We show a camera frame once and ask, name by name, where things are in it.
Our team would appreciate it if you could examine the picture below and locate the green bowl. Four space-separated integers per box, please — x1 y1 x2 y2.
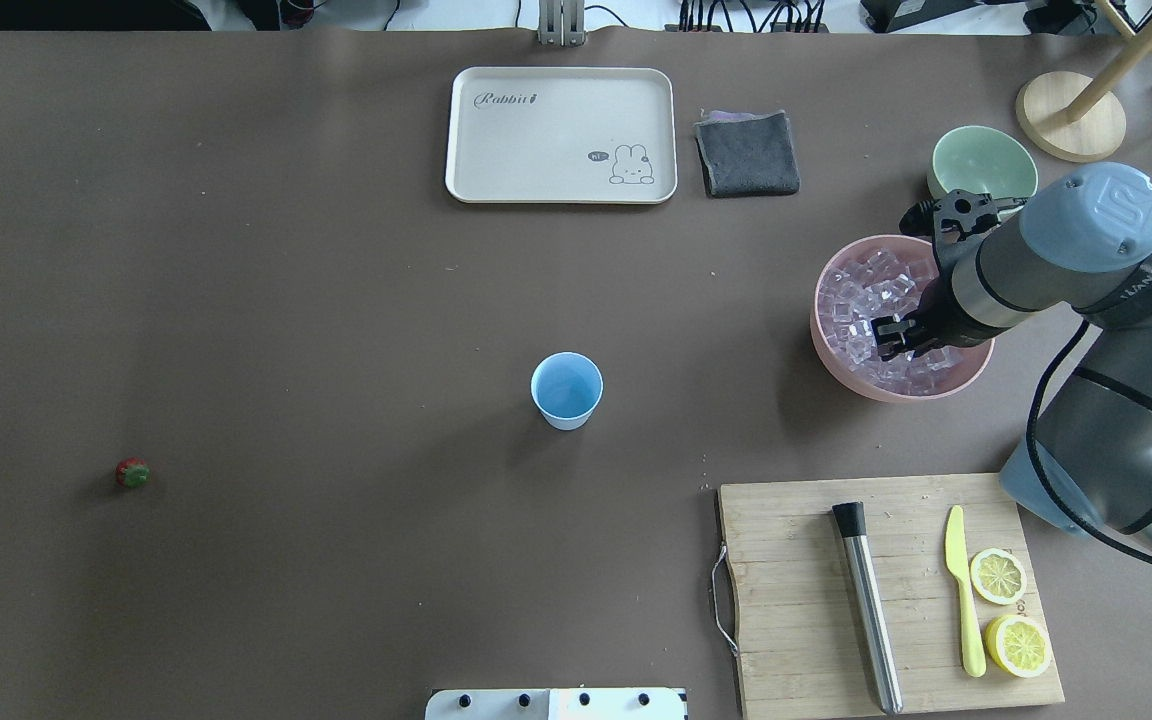
925 126 1039 199

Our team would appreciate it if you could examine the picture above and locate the cream rabbit tray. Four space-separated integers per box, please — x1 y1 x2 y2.
444 67 679 205

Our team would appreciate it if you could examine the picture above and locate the pink bowl of ice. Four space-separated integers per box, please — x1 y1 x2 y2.
809 234 993 404

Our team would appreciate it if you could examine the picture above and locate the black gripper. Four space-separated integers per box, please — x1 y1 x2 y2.
870 273 967 363

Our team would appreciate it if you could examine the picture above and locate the grey folded cloth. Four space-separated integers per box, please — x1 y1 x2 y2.
692 109 803 199

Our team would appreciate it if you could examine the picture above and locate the yellow plastic knife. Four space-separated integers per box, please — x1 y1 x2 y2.
943 505 987 679

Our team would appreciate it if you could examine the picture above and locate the wooden cutting board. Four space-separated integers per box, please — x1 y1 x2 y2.
718 473 1064 719

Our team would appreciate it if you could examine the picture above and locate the blue cup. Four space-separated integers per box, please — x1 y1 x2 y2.
530 351 604 430

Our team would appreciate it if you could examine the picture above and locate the upper lemon half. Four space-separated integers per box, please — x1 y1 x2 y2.
968 547 1028 606

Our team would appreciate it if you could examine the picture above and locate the lower lemon half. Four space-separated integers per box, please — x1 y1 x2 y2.
983 614 1053 679

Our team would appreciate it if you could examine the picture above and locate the steel muddler black tip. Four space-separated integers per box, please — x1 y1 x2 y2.
831 502 904 717

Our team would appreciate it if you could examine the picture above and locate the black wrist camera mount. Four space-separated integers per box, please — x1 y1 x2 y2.
899 190 1030 249

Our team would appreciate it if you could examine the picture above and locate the lemon half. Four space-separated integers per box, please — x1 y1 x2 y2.
983 614 1053 679
968 547 1028 606

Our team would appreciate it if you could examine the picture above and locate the red strawberry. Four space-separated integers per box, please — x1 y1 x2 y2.
115 457 151 488

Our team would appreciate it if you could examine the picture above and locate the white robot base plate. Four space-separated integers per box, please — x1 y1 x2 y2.
424 687 689 719

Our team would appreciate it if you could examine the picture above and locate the wooden glass rack stand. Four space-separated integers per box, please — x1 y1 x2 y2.
1015 1 1152 162

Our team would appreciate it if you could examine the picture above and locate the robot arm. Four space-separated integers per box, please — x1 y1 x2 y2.
872 161 1152 564

